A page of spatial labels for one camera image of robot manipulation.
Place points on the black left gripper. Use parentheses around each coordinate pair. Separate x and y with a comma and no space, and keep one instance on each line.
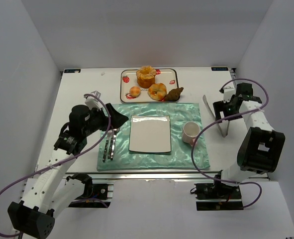
(108,117)

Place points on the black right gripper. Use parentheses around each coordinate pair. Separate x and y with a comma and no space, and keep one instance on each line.
(221,112)

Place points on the sugared orange bundt bread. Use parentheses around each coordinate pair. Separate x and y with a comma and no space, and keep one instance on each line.
(146,76)

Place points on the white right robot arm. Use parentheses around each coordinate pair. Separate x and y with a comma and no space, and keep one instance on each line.
(261,148)

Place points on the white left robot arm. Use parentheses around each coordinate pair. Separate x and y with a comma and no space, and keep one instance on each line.
(36,212)

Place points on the glazed bagel bread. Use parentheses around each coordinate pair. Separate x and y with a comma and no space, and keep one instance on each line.
(157,91)

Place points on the metal spoon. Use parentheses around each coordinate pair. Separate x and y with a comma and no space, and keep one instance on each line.
(112,144)

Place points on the metal fork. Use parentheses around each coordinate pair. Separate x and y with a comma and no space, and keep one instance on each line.
(106,145)

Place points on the small round peach bun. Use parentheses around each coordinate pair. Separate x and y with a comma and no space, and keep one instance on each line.
(134,91)

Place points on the white square plate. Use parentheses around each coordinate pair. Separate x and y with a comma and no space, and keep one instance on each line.
(150,134)

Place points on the pink mug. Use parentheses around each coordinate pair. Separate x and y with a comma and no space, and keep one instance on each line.
(189,132)

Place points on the brown chocolate croissant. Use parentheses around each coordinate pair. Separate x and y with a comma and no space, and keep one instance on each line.
(173,95)

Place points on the strawberry pattern serving tray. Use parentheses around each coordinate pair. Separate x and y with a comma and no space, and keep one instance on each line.
(167,76)

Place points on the teal satin placemat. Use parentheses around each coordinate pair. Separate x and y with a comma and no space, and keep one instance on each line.
(181,155)

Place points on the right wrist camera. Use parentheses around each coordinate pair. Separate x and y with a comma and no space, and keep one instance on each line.
(228,93)

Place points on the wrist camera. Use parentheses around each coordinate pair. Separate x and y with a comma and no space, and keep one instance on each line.
(91,99)
(228,93)

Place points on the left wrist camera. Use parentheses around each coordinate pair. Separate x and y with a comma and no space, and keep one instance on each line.
(91,99)

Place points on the aluminium table front rail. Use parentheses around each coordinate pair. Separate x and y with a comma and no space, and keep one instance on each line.
(148,176)

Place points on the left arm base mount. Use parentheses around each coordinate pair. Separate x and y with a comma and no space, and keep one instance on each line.
(96,194)

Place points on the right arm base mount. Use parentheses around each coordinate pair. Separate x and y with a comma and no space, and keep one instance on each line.
(217,197)

